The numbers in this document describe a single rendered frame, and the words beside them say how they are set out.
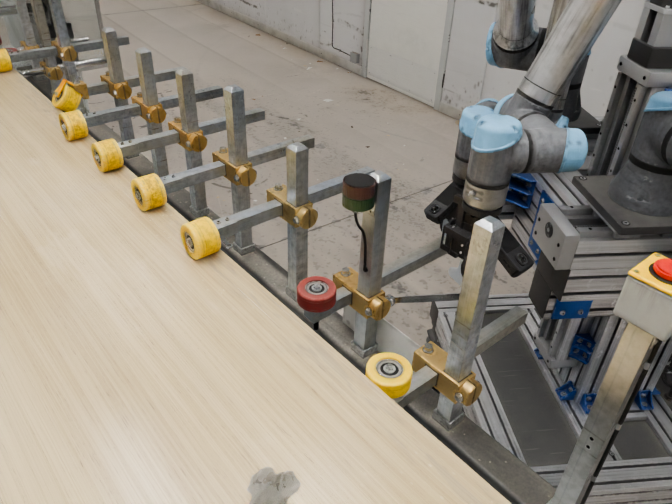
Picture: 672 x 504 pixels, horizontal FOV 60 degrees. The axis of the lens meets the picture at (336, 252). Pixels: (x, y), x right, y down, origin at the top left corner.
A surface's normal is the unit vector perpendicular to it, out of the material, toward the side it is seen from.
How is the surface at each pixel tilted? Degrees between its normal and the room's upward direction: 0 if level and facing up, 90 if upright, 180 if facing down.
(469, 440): 0
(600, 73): 90
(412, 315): 0
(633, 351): 90
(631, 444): 0
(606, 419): 90
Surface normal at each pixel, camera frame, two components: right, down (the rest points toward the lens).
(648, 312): -0.77, 0.34
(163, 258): 0.04, -0.82
